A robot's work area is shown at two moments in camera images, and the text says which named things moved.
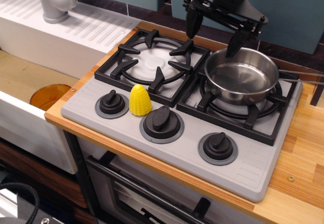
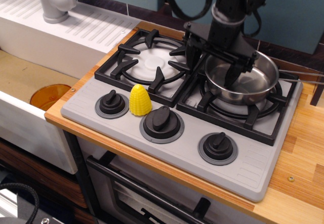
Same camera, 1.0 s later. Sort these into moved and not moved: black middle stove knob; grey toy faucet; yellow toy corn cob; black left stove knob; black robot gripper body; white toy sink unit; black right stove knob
Moved: black robot gripper body
Not moved: yellow toy corn cob; white toy sink unit; black middle stove knob; black left stove knob; grey toy faucet; black right stove knob
